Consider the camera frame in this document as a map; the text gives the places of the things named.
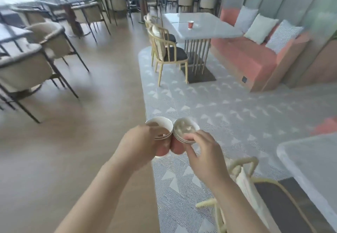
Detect person's right hand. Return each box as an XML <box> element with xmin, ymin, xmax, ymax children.
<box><xmin>182</xmin><ymin>130</ymin><xmax>233</xmax><ymax>189</ymax></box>

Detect person's left hand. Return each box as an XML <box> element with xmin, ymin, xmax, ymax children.
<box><xmin>115</xmin><ymin>123</ymin><xmax>173</xmax><ymax>173</ymax></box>

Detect paper cups with scraps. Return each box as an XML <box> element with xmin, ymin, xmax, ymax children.
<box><xmin>171</xmin><ymin>117</ymin><xmax>200</xmax><ymax>155</ymax></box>

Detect person's left forearm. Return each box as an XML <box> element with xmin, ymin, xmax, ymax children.
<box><xmin>54</xmin><ymin>159</ymin><xmax>137</xmax><ymax>233</ymax></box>

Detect person's right forearm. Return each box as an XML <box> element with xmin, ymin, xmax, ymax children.
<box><xmin>209</xmin><ymin>177</ymin><xmax>272</xmax><ymax>233</ymax></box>

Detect grey patterned rug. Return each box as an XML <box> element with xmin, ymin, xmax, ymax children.
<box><xmin>138</xmin><ymin>44</ymin><xmax>337</xmax><ymax>233</ymax></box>

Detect yellow wooden chair dark seat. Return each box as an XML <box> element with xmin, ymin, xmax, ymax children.
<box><xmin>196</xmin><ymin>156</ymin><xmax>318</xmax><ymax>233</ymax></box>
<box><xmin>147</xmin><ymin>25</ymin><xmax>189</xmax><ymax>87</ymax></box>
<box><xmin>143</xmin><ymin>14</ymin><xmax>177</xmax><ymax>43</ymax></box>

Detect coral upholstered bench sofa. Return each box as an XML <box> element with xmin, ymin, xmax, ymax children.
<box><xmin>310</xmin><ymin>116</ymin><xmax>337</xmax><ymax>136</ymax></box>
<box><xmin>211</xmin><ymin>7</ymin><xmax>311</xmax><ymax>93</ymax></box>

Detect white marble dining table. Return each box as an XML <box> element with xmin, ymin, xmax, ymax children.
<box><xmin>276</xmin><ymin>133</ymin><xmax>337</xmax><ymax>233</ymax></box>
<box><xmin>161</xmin><ymin>12</ymin><xmax>243</xmax><ymax>83</ymax></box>

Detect plain white cushion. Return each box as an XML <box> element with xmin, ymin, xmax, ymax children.
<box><xmin>234</xmin><ymin>5</ymin><xmax>259</xmax><ymax>33</ymax></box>
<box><xmin>243</xmin><ymin>14</ymin><xmax>279</xmax><ymax>45</ymax></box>

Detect grey patterned cushion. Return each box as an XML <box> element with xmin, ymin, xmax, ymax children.
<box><xmin>265</xmin><ymin>19</ymin><xmax>305</xmax><ymax>54</ymax></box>

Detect dark glass-top table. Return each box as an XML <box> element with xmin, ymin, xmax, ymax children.
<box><xmin>38</xmin><ymin>0</ymin><xmax>91</xmax><ymax>38</ymax></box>
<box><xmin>0</xmin><ymin>23</ymin><xmax>34</xmax><ymax>58</ymax></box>

